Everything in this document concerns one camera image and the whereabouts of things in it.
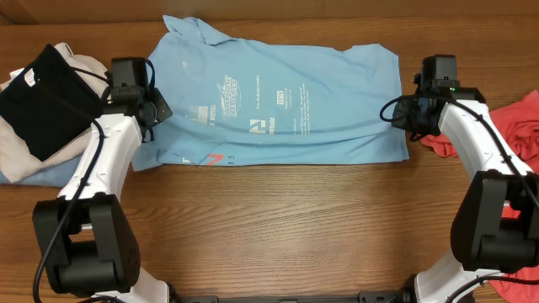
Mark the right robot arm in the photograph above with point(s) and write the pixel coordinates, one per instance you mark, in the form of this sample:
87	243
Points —
495	231

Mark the light blue t-shirt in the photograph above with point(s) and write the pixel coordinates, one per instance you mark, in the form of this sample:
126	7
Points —
238	102

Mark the folded blue jeans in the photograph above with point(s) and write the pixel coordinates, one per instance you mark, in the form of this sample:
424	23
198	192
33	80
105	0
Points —
55	176

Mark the folded black shirt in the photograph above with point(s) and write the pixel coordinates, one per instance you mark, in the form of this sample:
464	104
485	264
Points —
48	104

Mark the red t-shirt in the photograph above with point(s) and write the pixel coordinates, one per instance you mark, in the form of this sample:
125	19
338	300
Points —
518	124

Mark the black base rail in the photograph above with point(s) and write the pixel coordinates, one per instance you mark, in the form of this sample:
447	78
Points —
380	296

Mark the folded beige garment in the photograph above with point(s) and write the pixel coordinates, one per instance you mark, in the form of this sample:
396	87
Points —
17	164

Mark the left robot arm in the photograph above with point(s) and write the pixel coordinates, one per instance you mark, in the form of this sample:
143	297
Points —
87	246

